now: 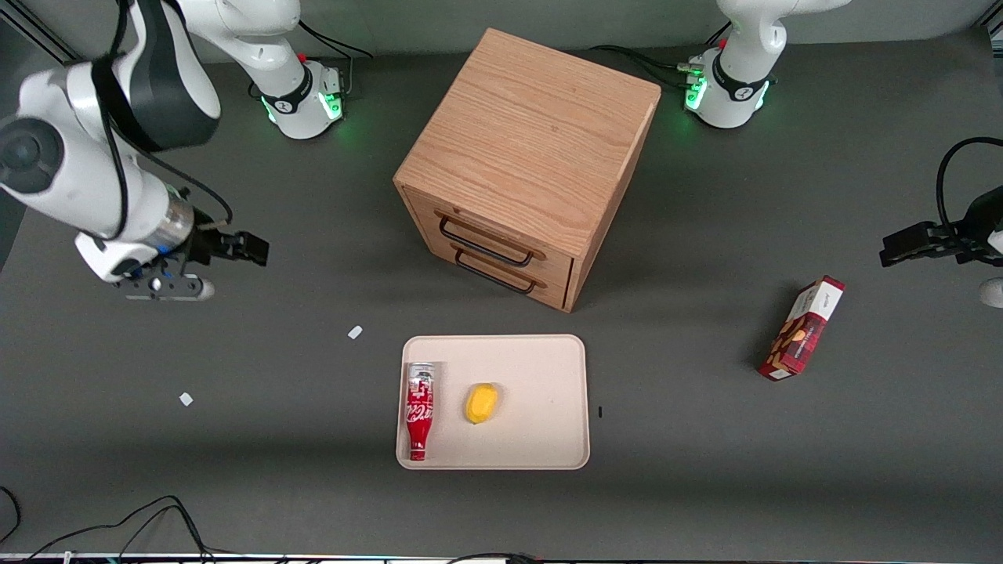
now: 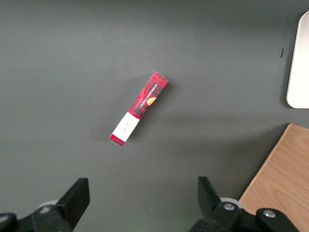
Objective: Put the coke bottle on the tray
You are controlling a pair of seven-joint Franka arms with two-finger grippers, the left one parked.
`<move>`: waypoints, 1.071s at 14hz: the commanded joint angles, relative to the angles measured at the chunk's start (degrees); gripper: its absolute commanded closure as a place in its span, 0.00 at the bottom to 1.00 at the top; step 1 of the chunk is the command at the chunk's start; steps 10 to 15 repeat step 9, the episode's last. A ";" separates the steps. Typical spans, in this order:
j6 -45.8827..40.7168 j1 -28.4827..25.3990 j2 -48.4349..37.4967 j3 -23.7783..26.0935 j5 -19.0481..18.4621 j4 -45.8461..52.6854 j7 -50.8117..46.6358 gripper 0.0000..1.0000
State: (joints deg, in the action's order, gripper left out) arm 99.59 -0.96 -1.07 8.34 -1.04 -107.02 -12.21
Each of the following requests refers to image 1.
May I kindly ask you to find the black left arm base cable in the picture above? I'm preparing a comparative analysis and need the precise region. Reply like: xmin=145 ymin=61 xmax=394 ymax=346
xmin=588 ymin=22 xmax=733 ymax=91

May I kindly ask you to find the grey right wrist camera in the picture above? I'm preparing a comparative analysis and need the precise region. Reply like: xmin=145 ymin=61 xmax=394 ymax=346
xmin=116 ymin=273 xmax=215 ymax=303

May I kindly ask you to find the black cable at table edge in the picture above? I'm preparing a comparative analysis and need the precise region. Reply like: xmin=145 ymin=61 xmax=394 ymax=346
xmin=447 ymin=551 xmax=543 ymax=564

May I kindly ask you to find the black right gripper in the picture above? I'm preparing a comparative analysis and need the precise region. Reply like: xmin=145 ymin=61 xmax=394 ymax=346
xmin=167 ymin=208 xmax=270 ymax=272

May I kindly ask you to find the yellow lemon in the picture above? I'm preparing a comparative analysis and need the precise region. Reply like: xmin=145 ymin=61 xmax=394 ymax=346
xmin=466 ymin=383 xmax=501 ymax=425

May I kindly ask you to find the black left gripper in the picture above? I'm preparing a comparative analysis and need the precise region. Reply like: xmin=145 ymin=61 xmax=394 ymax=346
xmin=879 ymin=208 xmax=990 ymax=268

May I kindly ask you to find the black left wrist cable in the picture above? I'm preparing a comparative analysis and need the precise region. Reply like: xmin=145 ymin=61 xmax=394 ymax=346
xmin=936 ymin=137 xmax=1003 ymax=236

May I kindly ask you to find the red coke bottle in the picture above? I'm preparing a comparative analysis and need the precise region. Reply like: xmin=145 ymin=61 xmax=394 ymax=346
xmin=405 ymin=361 xmax=437 ymax=462

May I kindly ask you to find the black wire drawer handle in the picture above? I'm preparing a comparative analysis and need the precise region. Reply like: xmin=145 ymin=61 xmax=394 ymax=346
xmin=439 ymin=215 xmax=537 ymax=267
xmin=454 ymin=248 xmax=538 ymax=295

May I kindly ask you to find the black right arm base cable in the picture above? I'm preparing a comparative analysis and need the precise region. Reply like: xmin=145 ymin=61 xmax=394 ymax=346
xmin=294 ymin=20 xmax=373 ymax=99

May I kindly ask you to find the beige plastic tray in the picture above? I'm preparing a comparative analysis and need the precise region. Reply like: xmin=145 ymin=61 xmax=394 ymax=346
xmin=396 ymin=334 xmax=591 ymax=471

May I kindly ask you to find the wooden two-drawer cabinet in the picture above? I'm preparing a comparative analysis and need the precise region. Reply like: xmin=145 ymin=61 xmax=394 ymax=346
xmin=393 ymin=28 xmax=662 ymax=313

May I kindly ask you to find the black arm base cable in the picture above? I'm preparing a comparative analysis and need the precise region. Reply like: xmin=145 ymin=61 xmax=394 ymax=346
xmin=588 ymin=22 xmax=733 ymax=91
xmin=294 ymin=20 xmax=373 ymax=99

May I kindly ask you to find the black looped floor cable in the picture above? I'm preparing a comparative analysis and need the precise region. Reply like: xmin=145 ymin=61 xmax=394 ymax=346
xmin=0 ymin=486 xmax=216 ymax=563

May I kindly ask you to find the red snack box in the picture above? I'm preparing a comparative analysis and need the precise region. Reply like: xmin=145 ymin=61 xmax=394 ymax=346
xmin=759 ymin=276 xmax=847 ymax=382

